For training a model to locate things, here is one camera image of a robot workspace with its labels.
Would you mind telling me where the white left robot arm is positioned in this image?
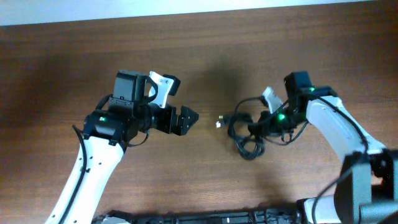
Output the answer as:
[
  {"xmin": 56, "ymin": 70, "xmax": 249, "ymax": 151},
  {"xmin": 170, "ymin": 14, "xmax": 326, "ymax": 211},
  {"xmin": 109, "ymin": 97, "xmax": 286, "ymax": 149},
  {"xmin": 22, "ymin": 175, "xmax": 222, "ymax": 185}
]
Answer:
[{"xmin": 46, "ymin": 70, "xmax": 199, "ymax": 223}]

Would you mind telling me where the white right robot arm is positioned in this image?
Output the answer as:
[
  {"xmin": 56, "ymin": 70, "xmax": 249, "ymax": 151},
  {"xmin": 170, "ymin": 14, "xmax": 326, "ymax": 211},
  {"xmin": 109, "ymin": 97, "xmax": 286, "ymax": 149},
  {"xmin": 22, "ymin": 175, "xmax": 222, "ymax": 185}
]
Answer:
[{"xmin": 250, "ymin": 72, "xmax": 397, "ymax": 223}]

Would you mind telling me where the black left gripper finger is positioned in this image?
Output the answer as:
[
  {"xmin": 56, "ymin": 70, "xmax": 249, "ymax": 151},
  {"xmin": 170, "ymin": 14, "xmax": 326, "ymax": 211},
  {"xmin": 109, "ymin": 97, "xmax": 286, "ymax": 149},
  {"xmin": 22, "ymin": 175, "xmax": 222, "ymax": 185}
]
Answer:
[
  {"xmin": 180, "ymin": 106, "xmax": 199, "ymax": 124},
  {"xmin": 175, "ymin": 116, "xmax": 193, "ymax": 136}
]

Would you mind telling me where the black USB cable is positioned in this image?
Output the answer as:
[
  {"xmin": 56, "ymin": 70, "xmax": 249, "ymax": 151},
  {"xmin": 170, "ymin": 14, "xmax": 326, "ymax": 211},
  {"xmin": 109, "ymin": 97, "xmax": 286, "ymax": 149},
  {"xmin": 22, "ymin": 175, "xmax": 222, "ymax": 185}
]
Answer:
[{"xmin": 215, "ymin": 114, "xmax": 265, "ymax": 161}]

